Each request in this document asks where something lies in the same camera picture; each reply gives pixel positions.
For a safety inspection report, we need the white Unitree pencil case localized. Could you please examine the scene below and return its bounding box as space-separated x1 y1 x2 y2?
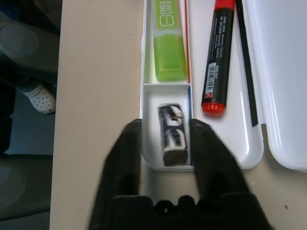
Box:
139 0 307 172

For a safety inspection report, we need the black marker red cap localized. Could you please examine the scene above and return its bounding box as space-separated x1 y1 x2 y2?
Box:
201 0 237 118

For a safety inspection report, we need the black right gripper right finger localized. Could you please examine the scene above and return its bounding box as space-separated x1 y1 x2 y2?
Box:
190 118 252 200

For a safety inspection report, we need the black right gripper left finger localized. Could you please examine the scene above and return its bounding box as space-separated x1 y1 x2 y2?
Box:
94 118 142 199

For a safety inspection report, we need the green highlighter pen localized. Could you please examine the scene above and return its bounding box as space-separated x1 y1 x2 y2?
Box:
147 0 188 81

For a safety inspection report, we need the white perforated clog shoe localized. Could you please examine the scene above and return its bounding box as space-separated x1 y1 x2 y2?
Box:
25 83 56 115

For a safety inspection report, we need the blue trouser leg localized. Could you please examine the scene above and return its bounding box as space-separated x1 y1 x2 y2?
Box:
16 78 39 95

